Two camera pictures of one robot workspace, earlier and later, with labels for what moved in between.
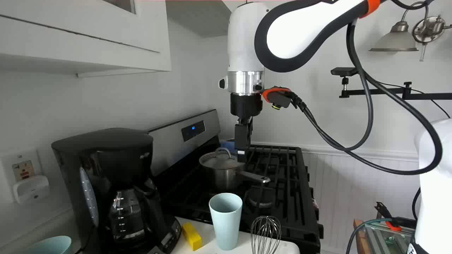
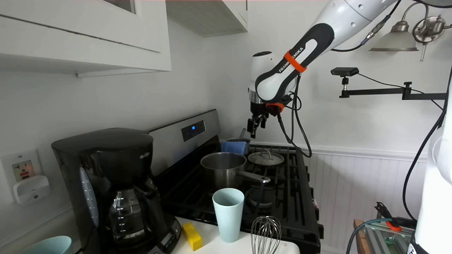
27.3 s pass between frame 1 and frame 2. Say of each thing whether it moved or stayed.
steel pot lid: moved
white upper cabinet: stayed
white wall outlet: stayed
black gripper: moved
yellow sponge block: stayed
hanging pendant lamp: stayed
